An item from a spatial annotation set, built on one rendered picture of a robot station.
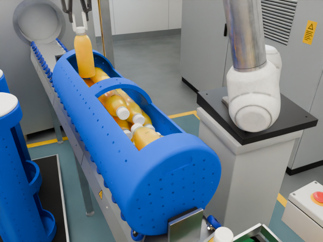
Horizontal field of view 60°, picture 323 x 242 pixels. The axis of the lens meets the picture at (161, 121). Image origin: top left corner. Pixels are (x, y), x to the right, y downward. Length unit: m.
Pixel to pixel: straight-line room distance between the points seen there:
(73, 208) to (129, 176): 1.60
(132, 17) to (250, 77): 5.17
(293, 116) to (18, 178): 1.26
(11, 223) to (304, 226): 1.36
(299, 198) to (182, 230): 0.30
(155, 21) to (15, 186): 5.06
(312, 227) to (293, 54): 1.65
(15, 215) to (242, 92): 1.25
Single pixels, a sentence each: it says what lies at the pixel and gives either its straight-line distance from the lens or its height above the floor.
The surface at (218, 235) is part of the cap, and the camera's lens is 0.65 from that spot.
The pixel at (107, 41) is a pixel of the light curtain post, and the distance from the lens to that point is 2.02.
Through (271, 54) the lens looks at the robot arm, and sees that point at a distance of 1.08.
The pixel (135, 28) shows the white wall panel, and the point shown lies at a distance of 6.00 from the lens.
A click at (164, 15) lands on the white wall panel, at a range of 6.16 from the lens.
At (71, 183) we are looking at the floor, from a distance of 2.43.
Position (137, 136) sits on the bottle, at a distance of 0.78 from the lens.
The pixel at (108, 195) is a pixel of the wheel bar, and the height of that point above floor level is 0.92.
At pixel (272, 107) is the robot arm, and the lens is 0.89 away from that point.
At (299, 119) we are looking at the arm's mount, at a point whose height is 1.03.
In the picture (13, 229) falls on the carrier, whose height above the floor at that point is 0.39.
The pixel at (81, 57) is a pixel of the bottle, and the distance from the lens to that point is 1.24.
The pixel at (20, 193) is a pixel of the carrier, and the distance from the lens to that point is 1.56.
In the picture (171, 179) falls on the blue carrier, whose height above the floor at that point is 1.15.
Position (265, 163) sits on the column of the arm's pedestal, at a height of 0.86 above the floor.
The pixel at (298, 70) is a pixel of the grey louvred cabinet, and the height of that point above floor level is 0.88.
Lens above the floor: 1.62
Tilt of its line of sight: 32 degrees down
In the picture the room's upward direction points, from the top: straight up
